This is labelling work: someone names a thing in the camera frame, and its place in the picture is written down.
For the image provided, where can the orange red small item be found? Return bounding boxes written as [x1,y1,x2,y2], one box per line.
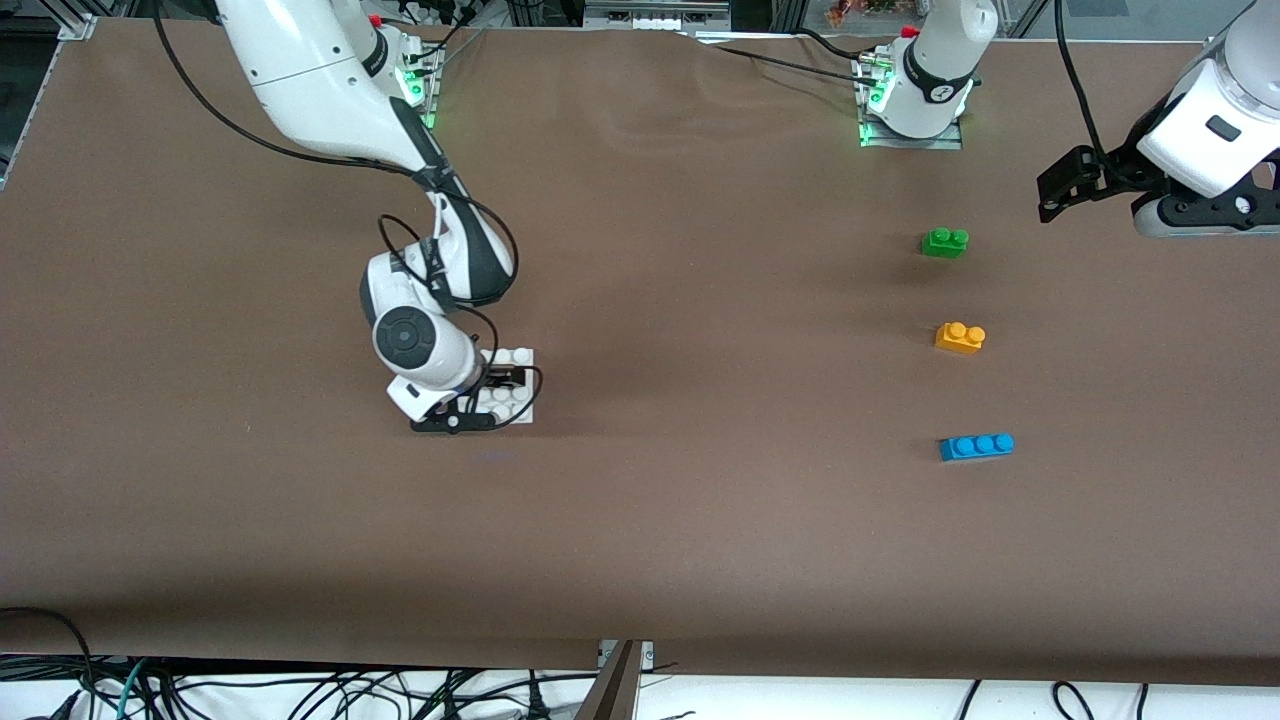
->
[825,0,901,26]

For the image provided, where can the teal cable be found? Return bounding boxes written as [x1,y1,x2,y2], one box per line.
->
[115,658,149,720]

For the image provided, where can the white studded base plate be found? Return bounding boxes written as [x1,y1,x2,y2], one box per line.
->
[468,347,536,427]

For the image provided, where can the grey power strip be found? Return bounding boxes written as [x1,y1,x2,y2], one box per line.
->
[585,0,731,31]

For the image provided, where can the blue three-stud block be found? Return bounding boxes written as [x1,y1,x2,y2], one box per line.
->
[939,433,1016,463]

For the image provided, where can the brown table cover sheet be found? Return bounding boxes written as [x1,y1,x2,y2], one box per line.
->
[0,18,1280,687]

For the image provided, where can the yellow two-stud block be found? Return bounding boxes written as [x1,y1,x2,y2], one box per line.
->
[934,321,987,356]

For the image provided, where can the aluminium profile beam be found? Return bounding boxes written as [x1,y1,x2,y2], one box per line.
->
[575,640,641,720]

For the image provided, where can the black looped cable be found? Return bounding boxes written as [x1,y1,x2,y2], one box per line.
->
[0,605,96,720]

